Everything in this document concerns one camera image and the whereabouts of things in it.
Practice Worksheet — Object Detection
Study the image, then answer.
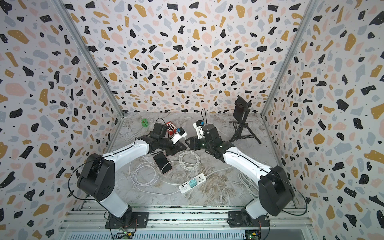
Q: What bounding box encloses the white charging cable with plug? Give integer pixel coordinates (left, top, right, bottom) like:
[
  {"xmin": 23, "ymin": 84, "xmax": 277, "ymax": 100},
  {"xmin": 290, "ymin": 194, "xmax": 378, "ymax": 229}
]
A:
[{"xmin": 128, "ymin": 149, "xmax": 181, "ymax": 196}]

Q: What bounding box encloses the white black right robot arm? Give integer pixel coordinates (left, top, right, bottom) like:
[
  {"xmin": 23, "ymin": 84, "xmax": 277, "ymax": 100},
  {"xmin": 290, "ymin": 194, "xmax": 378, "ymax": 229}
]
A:
[{"xmin": 186, "ymin": 121, "xmax": 295, "ymax": 219}]

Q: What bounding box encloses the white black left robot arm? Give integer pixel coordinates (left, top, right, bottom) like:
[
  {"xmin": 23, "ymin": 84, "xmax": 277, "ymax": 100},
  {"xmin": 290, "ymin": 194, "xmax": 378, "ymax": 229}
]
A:
[{"xmin": 77, "ymin": 136, "xmax": 187, "ymax": 218}]

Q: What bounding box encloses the pink case phone lower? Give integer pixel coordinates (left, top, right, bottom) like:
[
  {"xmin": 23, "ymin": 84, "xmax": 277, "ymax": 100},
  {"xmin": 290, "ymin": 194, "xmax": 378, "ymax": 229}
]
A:
[{"xmin": 153, "ymin": 152, "xmax": 173, "ymax": 174}]

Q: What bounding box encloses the teal plug adapter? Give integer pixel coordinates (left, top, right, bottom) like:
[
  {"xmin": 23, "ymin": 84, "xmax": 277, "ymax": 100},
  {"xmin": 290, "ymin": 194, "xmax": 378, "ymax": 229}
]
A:
[{"xmin": 188, "ymin": 178, "xmax": 198, "ymax": 188}]

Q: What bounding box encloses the red toy block with grid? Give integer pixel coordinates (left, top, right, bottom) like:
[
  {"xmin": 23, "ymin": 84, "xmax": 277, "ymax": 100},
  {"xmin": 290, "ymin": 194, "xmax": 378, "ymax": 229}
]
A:
[{"xmin": 166, "ymin": 122, "xmax": 178, "ymax": 136}]

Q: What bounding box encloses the green round toy piece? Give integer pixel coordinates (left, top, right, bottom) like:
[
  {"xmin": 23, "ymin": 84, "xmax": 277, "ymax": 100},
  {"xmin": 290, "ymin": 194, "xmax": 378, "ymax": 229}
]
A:
[{"xmin": 141, "ymin": 119, "xmax": 149, "ymax": 128}]

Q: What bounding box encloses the white power strip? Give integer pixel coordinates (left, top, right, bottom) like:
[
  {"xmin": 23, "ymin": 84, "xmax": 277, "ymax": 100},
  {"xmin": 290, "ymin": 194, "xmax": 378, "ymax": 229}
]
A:
[{"xmin": 179, "ymin": 174, "xmax": 207, "ymax": 194}]

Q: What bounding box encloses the black tripod stand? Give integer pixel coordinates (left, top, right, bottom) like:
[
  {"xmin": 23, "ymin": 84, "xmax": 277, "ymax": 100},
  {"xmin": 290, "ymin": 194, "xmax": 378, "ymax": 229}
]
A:
[{"xmin": 228, "ymin": 115, "xmax": 262, "ymax": 145}]

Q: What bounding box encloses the black panel on tripod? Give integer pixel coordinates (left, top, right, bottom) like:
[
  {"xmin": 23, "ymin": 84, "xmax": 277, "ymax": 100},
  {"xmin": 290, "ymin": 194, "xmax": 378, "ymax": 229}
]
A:
[{"xmin": 233, "ymin": 96, "xmax": 252, "ymax": 122}]

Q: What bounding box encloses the green circuit board left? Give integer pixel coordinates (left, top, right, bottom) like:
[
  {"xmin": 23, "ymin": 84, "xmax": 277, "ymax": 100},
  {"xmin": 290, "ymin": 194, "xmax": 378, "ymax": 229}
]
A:
[{"xmin": 115, "ymin": 231, "xmax": 134, "ymax": 240}]

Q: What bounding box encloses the green circuit board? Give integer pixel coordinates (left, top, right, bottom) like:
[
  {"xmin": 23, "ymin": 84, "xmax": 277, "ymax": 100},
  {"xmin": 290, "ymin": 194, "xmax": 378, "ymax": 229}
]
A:
[
  {"xmin": 245, "ymin": 230, "xmax": 261, "ymax": 240},
  {"xmin": 115, "ymin": 231, "xmax": 134, "ymax": 240}
]

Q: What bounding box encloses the green circuit board right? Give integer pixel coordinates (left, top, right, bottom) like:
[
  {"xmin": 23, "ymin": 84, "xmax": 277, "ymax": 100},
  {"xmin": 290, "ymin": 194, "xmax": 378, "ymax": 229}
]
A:
[{"xmin": 245, "ymin": 230, "xmax": 261, "ymax": 240}]

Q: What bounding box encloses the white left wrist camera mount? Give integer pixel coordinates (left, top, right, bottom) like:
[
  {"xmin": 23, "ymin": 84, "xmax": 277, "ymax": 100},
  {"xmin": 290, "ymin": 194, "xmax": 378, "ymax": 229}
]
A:
[{"xmin": 171, "ymin": 128, "xmax": 188, "ymax": 145}]

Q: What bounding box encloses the coiled white cable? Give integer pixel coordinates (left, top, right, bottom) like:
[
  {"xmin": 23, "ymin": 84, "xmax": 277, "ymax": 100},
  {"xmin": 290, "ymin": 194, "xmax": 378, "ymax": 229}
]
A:
[{"xmin": 178, "ymin": 149, "xmax": 201, "ymax": 172}]

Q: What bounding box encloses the white power strip cord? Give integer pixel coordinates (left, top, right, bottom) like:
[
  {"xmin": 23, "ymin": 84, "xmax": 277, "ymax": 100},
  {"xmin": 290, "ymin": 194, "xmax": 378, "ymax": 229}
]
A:
[{"xmin": 205, "ymin": 166, "xmax": 262, "ymax": 199}]

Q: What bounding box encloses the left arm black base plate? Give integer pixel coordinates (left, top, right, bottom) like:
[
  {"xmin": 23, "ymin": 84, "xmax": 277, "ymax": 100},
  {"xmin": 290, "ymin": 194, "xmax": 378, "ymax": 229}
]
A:
[{"xmin": 105, "ymin": 212, "xmax": 150, "ymax": 230}]

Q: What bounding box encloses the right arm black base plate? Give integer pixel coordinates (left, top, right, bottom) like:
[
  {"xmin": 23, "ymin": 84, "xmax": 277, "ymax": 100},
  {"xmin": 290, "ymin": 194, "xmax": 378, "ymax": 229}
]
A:
[{"xmin": 227, "ymin": 211, "xmax": 270, "ymax": 228}]

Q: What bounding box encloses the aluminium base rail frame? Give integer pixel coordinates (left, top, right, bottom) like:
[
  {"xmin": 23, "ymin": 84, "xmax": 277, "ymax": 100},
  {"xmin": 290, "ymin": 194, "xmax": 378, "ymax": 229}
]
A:
[{"xmin": 58, "ymin": 201, "xmax": 317, "ymax": 240}]

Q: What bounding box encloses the aluminium corner frame post left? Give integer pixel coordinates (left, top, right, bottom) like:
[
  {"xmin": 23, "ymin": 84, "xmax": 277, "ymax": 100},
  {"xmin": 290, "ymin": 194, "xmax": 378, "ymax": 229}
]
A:
[{"xmin": 51, "ymin": 0, "xmax": 124, "ymax": 118}]

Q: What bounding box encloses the aluminium corner frame post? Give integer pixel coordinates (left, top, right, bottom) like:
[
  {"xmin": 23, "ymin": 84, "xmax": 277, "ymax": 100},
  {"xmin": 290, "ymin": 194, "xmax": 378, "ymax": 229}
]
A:
[
  {"xmin": 261, "ymin": 0, "xmax": 319, "ymax": 118},
  {"xmin": 51, "ymin": 0, "xmax": 124, "ymax": 118}
]

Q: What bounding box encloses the aluminium corner frame post right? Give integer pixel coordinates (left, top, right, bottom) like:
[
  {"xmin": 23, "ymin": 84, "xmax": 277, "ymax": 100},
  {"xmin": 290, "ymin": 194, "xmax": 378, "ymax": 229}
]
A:
[{"xmin": 261, "ymin": 0, "xmax": 319, "ymax": 118}]

